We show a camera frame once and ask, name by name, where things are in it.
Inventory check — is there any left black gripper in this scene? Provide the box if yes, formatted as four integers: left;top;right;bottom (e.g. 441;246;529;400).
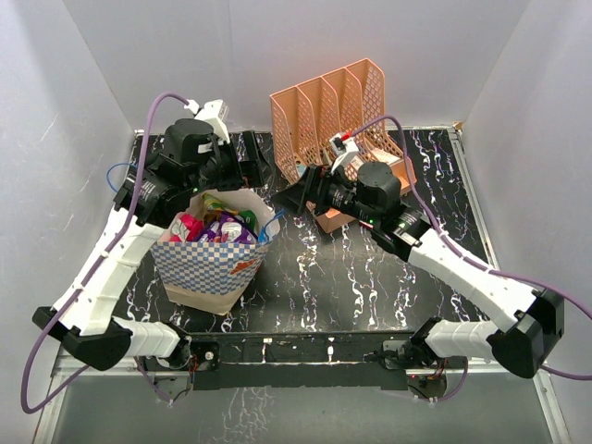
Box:
187;129;273;197

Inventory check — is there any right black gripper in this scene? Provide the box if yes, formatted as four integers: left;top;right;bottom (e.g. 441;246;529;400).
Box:
272;160;379;226

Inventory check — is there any blue checkered paper bag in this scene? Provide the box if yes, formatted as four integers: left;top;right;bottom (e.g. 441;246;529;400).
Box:
151;189;279;315

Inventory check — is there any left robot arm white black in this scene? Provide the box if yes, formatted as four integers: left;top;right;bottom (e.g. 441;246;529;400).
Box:
32;118;269;371

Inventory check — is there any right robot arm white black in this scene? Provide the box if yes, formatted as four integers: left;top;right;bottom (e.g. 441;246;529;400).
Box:
272;162;564;378

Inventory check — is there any green yellow snack packet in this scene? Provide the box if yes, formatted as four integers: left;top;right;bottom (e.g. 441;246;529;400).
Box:
203;193;239;222

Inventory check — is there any purple snack packet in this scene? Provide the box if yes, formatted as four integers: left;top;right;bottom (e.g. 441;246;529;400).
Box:
193;213;257;244

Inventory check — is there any orange plastic file organizer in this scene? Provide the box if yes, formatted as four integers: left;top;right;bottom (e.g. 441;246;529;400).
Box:
270;58;416;233

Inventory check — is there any white packet in organizer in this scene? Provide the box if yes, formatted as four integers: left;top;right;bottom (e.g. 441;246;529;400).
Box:
372;148;401;166

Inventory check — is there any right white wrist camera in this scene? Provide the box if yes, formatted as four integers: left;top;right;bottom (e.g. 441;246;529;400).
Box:
329;132;359;173

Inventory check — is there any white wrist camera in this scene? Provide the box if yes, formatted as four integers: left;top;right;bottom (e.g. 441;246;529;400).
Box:
195;99;230;142
329;132;359;173

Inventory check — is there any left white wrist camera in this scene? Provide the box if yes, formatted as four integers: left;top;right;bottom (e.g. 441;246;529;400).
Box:
195;99;230;142

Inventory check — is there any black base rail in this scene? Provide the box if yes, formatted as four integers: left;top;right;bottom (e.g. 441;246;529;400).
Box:
138;330;468;392

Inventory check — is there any aluminium frame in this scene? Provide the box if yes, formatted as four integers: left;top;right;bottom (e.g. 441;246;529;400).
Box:
34;341;149;444

